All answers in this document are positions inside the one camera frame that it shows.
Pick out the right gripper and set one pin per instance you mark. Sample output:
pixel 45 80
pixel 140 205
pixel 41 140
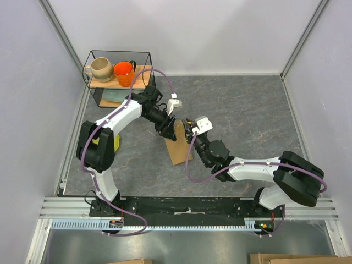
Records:
pixel 188 131

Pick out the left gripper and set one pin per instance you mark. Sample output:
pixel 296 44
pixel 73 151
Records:
pixel 166 128

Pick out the brown cardboard express box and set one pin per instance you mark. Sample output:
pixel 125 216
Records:
pixel 178 149

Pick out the yellow utility knife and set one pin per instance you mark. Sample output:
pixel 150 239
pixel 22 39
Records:
pixel 190 122

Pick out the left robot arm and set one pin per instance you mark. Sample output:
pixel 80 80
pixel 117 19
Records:
pixel 96 145

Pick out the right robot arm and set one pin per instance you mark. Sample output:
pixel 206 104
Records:
pixel 294 179

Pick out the yellow-green dotted plate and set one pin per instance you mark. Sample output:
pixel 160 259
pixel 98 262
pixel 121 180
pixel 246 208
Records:
pixel 116 142

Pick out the light green tray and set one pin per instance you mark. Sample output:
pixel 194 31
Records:
pixel 115 95

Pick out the orange mug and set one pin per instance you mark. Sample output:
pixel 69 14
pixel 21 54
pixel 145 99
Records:
pixel 125 72

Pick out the beige ceramic mug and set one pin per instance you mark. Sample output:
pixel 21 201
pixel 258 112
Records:
pixel 101 69

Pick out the cardboard piece bottom centre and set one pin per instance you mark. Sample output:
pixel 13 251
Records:
pixel 134 261

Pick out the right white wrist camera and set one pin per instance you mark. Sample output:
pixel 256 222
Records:
pixel 202 125

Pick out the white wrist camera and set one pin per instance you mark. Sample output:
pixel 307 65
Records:
pixel 202 125
pixel 173 103

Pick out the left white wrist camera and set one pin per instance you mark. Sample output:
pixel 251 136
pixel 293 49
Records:
pixel 173 103

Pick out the black wire wooden shelf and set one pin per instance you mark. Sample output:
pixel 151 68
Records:
pixel 143 75

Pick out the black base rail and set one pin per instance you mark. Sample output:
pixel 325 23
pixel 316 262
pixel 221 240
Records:
pixel 196 211

